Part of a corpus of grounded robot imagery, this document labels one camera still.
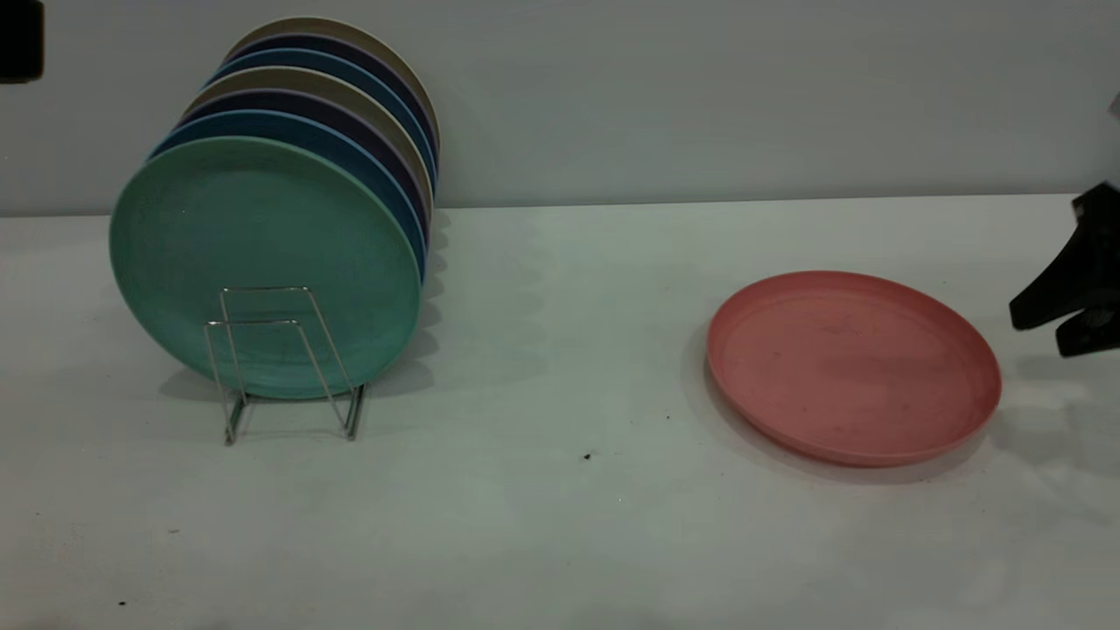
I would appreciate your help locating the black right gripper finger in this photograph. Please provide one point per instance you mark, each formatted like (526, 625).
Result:
(1094, 331)
(1081, 271)

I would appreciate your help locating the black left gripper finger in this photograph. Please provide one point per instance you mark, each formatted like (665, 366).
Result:
(19, 39)

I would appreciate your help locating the dark purple round plate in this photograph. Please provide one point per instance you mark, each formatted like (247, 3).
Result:
(324, 44)
(306, 103)

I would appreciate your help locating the beige round plate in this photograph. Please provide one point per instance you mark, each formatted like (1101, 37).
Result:
(324, 25)
(297, 79)

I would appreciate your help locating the pink round plate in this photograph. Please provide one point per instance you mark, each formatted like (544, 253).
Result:
(849, 367)

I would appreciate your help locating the green round plate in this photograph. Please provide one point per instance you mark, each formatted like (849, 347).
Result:
(262, 227)

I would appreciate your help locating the blue round plate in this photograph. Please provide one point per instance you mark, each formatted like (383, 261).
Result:
(306, 59)
(289, 124)

